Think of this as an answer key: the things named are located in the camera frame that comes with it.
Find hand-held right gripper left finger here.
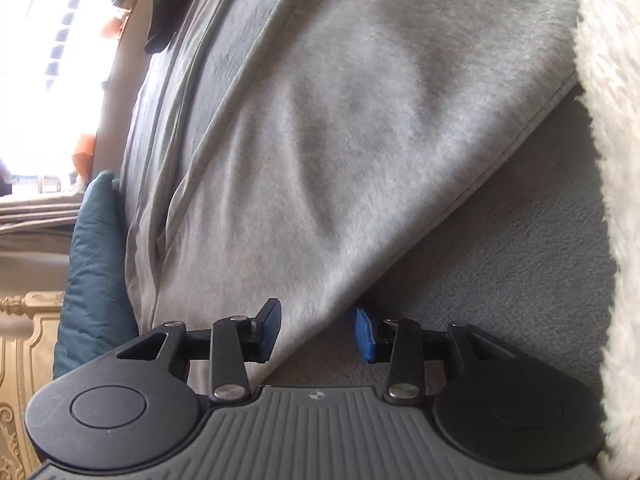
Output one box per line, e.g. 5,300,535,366
115,298,282,402

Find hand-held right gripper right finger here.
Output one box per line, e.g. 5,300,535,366
354,307,521,403

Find grey bed blanket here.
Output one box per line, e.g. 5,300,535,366
120,0,618,396

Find teal pillow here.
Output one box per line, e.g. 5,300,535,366
52,170,141,381

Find cream carved headboard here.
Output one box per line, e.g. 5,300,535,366
0,290,68,480

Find orange bag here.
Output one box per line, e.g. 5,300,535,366
71,132,97,178

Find white fluffy blanket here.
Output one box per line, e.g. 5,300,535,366
572,0,640,478

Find dark navy garment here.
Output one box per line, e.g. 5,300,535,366
144,0,211,55

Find window with metal grille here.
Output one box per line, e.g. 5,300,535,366
0,0,126,201

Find terracotta pot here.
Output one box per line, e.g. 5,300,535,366
99,15,125,41

